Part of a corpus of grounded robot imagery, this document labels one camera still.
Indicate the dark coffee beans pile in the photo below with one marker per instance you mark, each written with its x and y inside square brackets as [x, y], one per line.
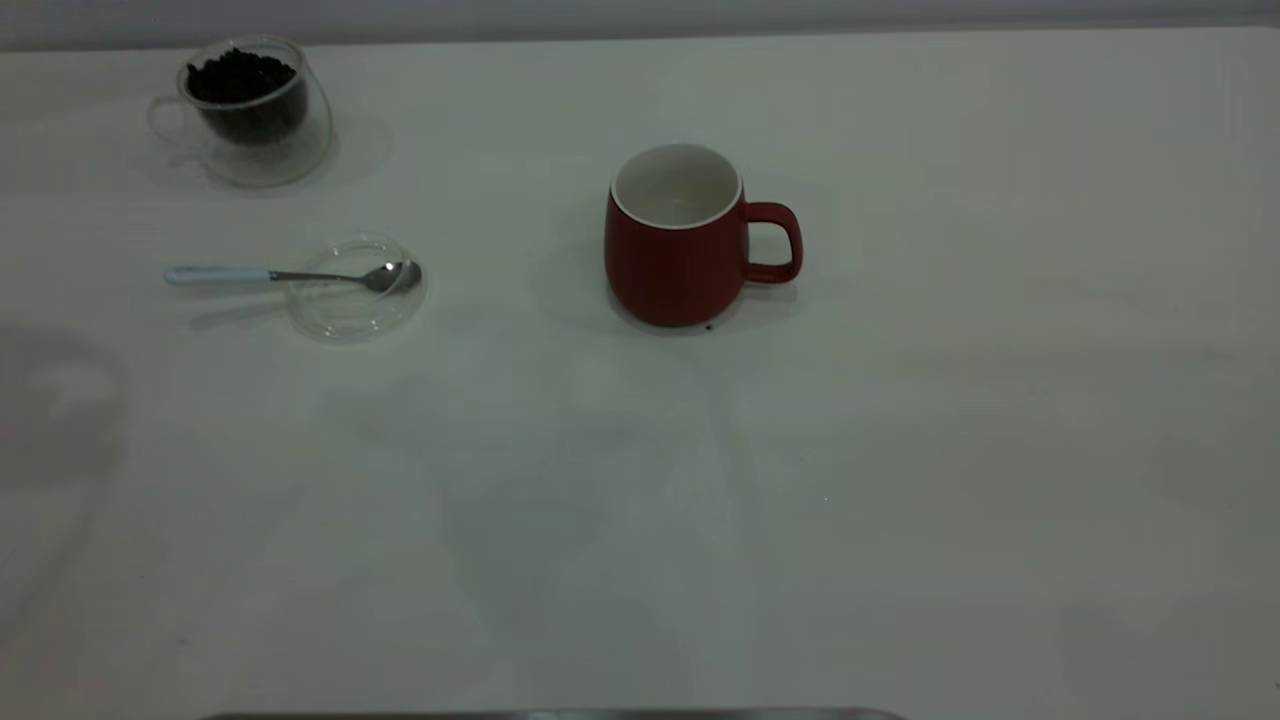
[243, 90]

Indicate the clear glass saucer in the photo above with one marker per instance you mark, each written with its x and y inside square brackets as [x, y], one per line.
[350, 315]

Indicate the red ceramic mug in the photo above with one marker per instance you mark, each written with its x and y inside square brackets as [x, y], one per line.
[670, 270]

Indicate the clear glass cup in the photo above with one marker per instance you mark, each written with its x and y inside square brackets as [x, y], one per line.
[290, 140]

